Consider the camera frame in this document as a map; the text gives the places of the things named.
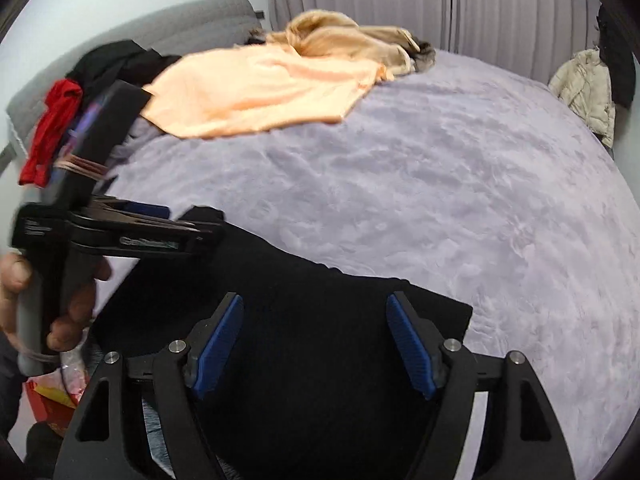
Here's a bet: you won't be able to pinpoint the black pants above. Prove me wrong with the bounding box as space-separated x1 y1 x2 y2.
88 226 472 479

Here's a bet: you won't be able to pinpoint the person left hand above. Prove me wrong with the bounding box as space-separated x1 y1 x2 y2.
1 252 112 352

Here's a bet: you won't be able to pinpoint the red yellow bag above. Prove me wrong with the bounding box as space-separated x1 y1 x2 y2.
24 350 89 436

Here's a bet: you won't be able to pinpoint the red garment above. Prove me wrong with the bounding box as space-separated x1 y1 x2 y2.
18 78 82 188

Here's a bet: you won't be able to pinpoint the black garment on headboard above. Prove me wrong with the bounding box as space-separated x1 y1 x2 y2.
66 39 181 107

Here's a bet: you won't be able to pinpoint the peach orange cloth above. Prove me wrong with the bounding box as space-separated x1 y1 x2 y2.
141 44 394 139

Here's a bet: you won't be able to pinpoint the lavender plush bed blanket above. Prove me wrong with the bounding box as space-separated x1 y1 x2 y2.
112 52 639 479

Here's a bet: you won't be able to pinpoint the grey upholstered headboard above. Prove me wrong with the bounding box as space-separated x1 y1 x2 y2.
1 0 265 169

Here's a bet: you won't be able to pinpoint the tan striped garment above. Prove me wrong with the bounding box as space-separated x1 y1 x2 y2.
266 10 423 76

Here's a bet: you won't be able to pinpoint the cream puffer jacket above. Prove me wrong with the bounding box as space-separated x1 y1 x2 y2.
548 48 616 148

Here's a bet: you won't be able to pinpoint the dark grey garment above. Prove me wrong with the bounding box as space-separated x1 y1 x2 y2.
409 41 436 73

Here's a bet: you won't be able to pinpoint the black hanging jacket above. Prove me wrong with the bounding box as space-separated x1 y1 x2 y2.
597 6 637 110

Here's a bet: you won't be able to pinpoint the grey pleated curtain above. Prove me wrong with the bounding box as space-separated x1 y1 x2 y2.
271 0 601 82

